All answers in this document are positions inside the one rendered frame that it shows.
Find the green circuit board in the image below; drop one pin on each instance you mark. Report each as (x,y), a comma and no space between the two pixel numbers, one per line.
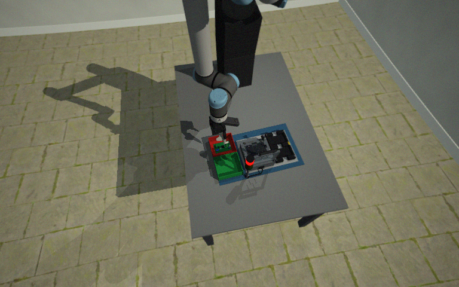
(221,147)

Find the green bin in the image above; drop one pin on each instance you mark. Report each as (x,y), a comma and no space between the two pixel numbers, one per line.
(228,166)

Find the red bin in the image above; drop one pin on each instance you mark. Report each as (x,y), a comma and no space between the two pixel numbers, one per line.
(212,140)

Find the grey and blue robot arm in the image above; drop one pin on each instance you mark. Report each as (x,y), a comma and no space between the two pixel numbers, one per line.
(224,86)

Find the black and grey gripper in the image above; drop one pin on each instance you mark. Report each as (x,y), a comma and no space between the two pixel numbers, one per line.
(218,128)

